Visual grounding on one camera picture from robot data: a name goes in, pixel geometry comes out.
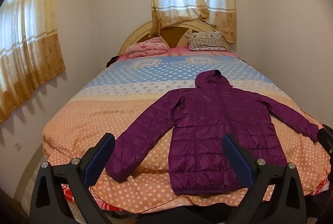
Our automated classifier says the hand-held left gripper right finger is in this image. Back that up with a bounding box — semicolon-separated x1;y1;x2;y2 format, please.
221;134;307;224

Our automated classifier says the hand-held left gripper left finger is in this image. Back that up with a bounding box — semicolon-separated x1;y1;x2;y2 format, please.
30;132;125;224

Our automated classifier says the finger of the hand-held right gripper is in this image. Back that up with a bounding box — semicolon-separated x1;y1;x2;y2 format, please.
318;124;333;155

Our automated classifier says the purple hooded puffer jacket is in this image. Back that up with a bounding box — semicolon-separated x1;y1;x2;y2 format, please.
105;70;320;196

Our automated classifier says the polka dot bedspread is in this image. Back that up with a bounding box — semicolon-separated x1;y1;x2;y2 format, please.
42;54;331;210

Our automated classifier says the dark cloth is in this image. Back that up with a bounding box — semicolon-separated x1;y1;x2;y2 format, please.
106;56;119;68

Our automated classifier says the folded pink blanket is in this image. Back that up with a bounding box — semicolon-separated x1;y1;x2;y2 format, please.
125;37;169;59

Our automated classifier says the striped pillow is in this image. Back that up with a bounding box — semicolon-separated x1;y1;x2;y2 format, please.
185;31;226;51

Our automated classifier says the cream arched headboard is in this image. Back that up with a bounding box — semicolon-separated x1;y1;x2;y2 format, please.
118;19;232;55

